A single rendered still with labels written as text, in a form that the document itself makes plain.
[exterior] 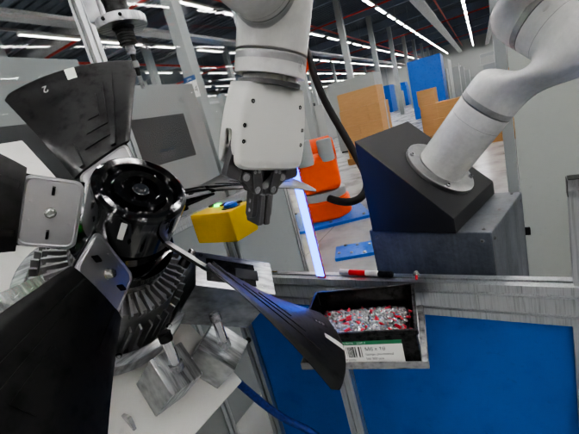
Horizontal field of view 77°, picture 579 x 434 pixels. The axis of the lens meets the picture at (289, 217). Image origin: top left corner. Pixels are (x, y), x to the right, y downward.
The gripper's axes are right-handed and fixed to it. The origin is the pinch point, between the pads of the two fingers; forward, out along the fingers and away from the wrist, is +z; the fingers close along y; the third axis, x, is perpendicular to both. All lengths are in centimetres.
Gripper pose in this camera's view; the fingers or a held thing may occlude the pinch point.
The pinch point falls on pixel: (258, 207)
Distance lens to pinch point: 47.2
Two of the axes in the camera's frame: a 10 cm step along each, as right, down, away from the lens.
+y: -7.9, 0.7, -6.0
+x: 6.0, 2.6, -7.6
